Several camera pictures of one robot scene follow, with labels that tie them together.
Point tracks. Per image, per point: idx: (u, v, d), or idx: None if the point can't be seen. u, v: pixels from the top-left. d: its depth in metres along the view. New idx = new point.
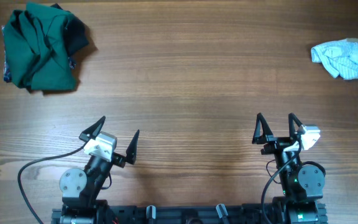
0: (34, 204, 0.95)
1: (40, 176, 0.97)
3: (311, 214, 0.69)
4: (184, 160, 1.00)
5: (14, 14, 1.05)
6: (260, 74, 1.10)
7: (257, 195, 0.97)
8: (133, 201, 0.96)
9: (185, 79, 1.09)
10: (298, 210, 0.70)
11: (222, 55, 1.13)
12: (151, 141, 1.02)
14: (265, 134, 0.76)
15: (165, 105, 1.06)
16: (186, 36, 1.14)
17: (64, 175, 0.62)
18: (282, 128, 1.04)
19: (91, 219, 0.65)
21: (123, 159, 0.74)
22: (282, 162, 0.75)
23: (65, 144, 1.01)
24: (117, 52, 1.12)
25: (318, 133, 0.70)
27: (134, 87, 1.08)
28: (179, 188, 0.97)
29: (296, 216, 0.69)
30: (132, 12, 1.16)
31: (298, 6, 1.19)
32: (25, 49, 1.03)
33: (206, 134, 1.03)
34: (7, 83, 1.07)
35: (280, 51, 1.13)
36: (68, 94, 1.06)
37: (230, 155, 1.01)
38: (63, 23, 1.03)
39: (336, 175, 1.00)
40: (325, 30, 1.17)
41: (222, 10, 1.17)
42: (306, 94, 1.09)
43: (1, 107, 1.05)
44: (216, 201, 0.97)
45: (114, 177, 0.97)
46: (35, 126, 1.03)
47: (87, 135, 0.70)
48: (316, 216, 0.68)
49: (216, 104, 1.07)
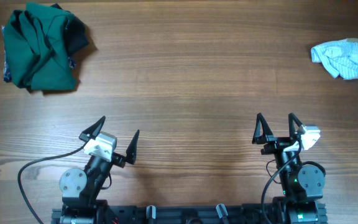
0: (34, 204, 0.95)
1: (40, 176, 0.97)
3: (311, 214, 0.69)
4: (184, 160, 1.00)
5: (14, 14, 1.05)
6: (260, 73, 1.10)
7: (257, 195, 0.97)
8: (133, 201, 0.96)
9: (185, 79, 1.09)
10: (298, 210, 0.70)
11: (222, 55, 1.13)
12: (151, 141, 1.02)
14: (265, 134, 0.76)
15: (165, 105, 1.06)
16: (185, 36, 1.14)
17: (64, 175, 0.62)
18: (282, 128, 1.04)
19: (91, 219, 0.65)
21: (123, 159, 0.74)
22: (282, 162, 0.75)
23: (65, 144, 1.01)
24: (117, 52, 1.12)
25: (318, 133, 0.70)
27: (134, 87, 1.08)
28: (179, 188, 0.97)
29: (296, 216, 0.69)
30: (132, 12, 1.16)
31: (298, 6, 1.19)
32: (25, 49, 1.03)
33: (206, 134, 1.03)
34: (7, 83, 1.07)
35: (280, 51, 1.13)
36: (68, 94, 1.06)
37: (230, 155, 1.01)
38: (63, 23, 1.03)
39: (336, 175, 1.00)
40: (325, 30, 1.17)
41: (222, 10, 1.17)
42: (306, 94, 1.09)
43: (1, 107, 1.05)
44: (215, 201, 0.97)
45: (114, 177, 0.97)
46: (35, 126, 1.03)
47: (87, 134, 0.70)
48: (316, 216, 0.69)
49: (216, 104, 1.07)
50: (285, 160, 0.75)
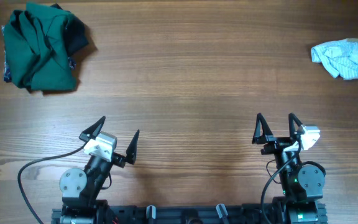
0: (34, 204, 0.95)
1: (40, 176, 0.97)
3: (311, 214, 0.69)
4: (184, 160, 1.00)
5: (14, 14, 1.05)
6: (260, 73, 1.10)
7: (256, 195, 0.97)
8: (133, 201, 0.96)
9: (185, 79, 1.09)
10: (298, 210, 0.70)
11: (222, 55, 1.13)
12: (151, 141, 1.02)
14: (265, 134, 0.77)
15: (165, 105, 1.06)
16: (186, 36, 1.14)
17: (65, 175, 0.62)
18: (282, 128, 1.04)
19: (91, 219, 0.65)
21: (123, 159, 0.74)
22: (282, 162, 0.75)
23: (65, 144, 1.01)
24: (117, 52, 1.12)
25: (318, 133, 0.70)
27: (134, 87, 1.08)
28: (179, 188, 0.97)
29: (296, 216, 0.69)
30: (132, 12, 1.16)
31: (298, 6, 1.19)
32: (25, 49, 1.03)
33: (206, 134, 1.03)
34: (8, 83, 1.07)
35: (280, 51, 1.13)
36: (68, 94, 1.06)
37: (230, 155, 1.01)
38: (63, 23, 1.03)
39: (336, 175, 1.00)
40: (325, 30, 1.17)
41: (222, 10, 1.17)
42: (306, 94, 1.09)
43: (1, 107, 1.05)
44: (215, 201, 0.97)
45: (114, 177, 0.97)
46: (35, 126, 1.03)
47: (87, 135, 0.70)
48: (316, 216, 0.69)
49: (216, 104, 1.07)
50: (285, 160, 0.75)
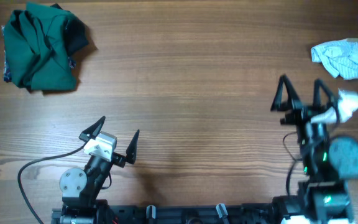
0: (34, 204, 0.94)
1: (40, 176, 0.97)
3: (339, 198, 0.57)
4: (184, 159, 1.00)
5: (14, 14, 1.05)
6: (260, 73, 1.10)
7: (256, 195, 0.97)
8: (133, 201, 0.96)
9: (185, 79, 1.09)
10: (324, 191, 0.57)
11: (222, 55, 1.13)
12: (151, 141, 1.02)
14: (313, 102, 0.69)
15: (166, 105, 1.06)
16: (185, 36, 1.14)
17: (65, 175, 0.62)
18: (282, 128, 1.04)
19: (90, 219, 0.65)
21: (123, 159, 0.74)
22: (305, 134, 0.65)
23: (65, 144, 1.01)
24: (117, 52, 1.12)
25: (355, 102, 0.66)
27: (134, 87, 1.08)
28: (179, 188, 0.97)
29: (322, 200, 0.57)
30: (132, 12, 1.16)
31: (298, 6, 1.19)
32: (25, 49, 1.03)
33: (206, 134, 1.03)
34: (7, 83, 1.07)
35: (280, 51, 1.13)
36: (68, 94, 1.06)
37: (230, 155, 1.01)
38: (63, 23, 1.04)
39: None
40: (326, 30, 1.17)
41: (222, 10, 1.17)
42: (306, 94, 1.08)
43: (1, 107, 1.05)
44: (215, 201, 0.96)
45: (114, 176, 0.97)
46: (35, 126, 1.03)
47: (87, 134, 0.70)
48: (347, 200, 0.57)
49: (215, 104, 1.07)
50: (309, 133, 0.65)
